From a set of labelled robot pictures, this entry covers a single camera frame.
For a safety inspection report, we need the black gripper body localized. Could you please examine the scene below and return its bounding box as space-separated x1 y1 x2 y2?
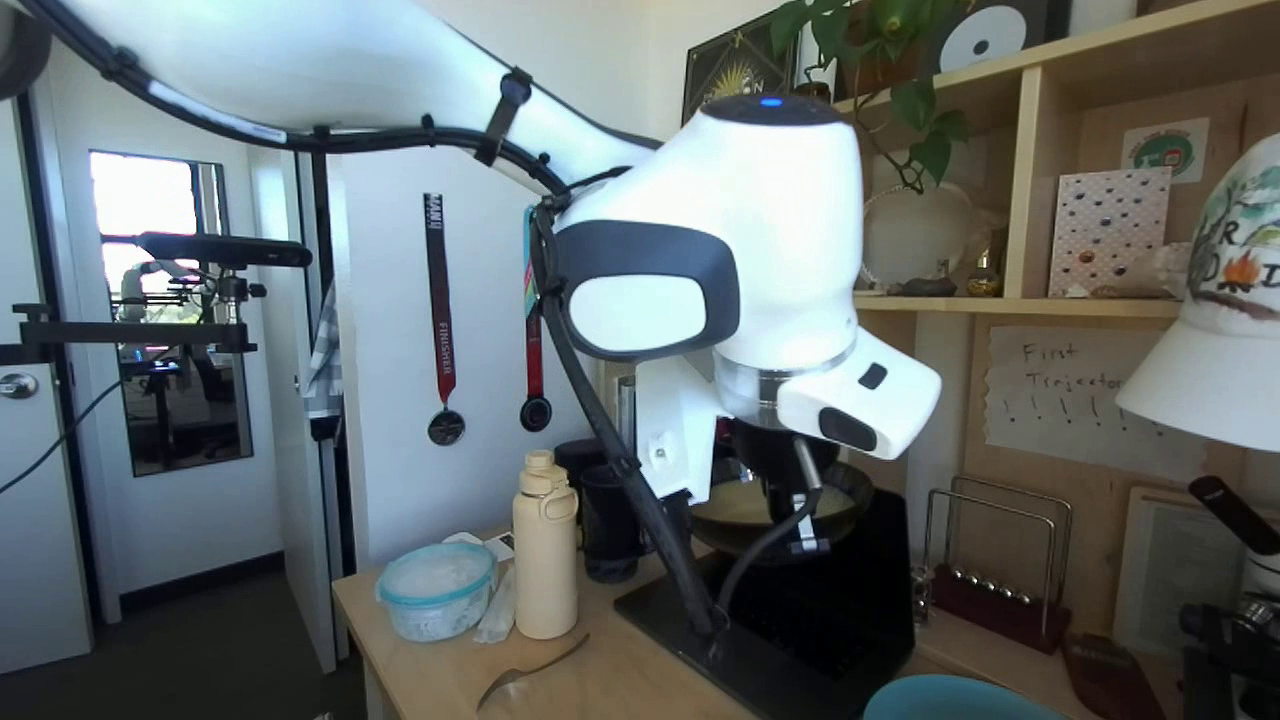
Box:
725 424 846 492

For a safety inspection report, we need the blue plate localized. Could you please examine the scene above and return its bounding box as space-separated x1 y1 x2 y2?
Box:
861 672 1065 720

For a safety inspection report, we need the black laptop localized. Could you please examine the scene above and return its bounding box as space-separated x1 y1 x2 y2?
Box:
612 483 921 720

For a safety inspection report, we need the Newton's cradle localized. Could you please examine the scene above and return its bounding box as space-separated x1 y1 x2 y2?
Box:
912 473 1082 655

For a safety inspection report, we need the cream bottle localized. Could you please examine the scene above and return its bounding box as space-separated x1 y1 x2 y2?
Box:
508 443 586 649

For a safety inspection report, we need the red ribbon medal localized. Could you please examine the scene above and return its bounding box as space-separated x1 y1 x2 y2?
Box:
517 251 560 437

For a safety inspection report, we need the large white vase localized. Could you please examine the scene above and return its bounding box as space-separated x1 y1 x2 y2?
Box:
861 173 1010 302

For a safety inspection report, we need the small gold ornament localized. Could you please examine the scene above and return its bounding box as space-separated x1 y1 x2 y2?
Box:
961 234 1010 302

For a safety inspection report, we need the handwritten paper poster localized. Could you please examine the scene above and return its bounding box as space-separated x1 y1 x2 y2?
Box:
981 323 1212 489

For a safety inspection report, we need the wooden spoon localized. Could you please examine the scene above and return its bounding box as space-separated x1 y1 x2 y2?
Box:
473 630 595 714

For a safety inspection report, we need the clear plastic wrapper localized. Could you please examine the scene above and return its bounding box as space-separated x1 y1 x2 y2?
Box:
444 527 522 654

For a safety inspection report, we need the brown oval case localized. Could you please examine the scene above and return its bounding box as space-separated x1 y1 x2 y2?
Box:
1065 634 1168 720

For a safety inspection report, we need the clear plastic container with lid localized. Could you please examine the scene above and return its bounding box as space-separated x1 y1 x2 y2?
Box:
374 536 503 649

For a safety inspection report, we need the dark ribbon medal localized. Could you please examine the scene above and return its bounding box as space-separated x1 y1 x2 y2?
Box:
419 187 473 453

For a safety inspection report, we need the wooden shelf unit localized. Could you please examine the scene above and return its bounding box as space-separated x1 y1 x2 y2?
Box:
593 0 1280 678

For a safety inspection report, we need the green trailing plant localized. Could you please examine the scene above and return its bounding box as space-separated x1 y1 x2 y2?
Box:
763 0 981 199

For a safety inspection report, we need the dark framed picture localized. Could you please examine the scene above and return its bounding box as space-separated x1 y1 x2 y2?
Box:
676 9 809 133

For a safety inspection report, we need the white dotted card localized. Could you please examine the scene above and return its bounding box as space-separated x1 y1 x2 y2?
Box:
1045 165 1180 302

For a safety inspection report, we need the black microscope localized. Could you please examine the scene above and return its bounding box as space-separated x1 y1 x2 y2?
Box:
1178 473 1280 720

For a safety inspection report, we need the white painted lampshade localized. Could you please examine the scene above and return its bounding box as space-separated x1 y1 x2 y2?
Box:
1113 133 1280 460

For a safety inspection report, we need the green drawing card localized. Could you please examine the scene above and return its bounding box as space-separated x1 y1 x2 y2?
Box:
1121 115 1217 187

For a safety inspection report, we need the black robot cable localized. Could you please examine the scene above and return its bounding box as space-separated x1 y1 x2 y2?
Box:
18 0 826 646

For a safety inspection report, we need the light picture frame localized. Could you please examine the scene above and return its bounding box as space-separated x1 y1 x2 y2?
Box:
1108 483 1253 662

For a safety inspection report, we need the silver disc in frame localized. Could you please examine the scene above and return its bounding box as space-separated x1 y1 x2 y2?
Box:
934 0 1076 81

